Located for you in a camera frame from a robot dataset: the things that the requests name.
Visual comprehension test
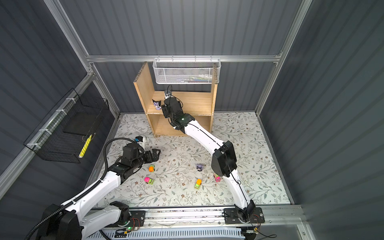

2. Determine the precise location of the black purple figurine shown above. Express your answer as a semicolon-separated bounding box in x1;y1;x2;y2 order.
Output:
152;100;162;111
196;164;204;172

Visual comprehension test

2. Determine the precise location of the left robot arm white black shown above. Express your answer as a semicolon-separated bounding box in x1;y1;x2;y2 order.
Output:
25;138;161;240

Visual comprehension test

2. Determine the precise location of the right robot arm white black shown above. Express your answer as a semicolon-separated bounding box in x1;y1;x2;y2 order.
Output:
162;95;256;223

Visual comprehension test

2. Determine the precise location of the wooden two-tier shelf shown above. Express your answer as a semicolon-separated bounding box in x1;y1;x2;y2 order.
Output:
134;62;218;137

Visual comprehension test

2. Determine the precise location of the orange green toy car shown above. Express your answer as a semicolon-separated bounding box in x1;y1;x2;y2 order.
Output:
149;165;156;173

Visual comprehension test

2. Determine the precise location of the pink green toy car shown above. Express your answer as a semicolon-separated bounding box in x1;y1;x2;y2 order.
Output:
144;177;155;185

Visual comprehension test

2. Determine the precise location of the yellow green marker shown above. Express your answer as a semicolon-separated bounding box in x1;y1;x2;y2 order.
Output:
79;135;93;159

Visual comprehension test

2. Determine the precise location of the pink green toy truck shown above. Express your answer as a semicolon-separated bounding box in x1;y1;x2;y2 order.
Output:
214;174;221;182

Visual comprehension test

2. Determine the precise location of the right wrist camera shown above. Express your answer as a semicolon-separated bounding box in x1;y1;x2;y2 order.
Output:
164;90;172;99

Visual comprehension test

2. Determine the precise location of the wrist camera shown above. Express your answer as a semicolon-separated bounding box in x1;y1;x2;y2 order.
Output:
135;136;146;149
164;90;172;99

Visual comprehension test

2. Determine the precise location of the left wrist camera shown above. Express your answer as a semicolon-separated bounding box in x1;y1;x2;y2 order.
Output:
135;136;146;149

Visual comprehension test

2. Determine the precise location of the white wire mesh basket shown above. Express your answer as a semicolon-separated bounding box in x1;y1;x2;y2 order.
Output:
153;59;222;85

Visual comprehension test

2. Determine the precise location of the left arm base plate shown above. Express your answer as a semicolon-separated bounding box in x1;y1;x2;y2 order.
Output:
116;211;146;229

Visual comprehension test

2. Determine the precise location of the black wire basket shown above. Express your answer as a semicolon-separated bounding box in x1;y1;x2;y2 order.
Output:
24;91;110;164

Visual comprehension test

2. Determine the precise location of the white ribbed cable duct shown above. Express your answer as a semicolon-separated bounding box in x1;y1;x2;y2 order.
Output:
87;227;245;240

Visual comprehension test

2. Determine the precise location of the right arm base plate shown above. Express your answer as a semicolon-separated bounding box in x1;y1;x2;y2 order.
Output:
222;208;265;225

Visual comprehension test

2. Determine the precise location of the aluminium rail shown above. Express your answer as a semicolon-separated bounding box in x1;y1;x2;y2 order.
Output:
130;205;308;229

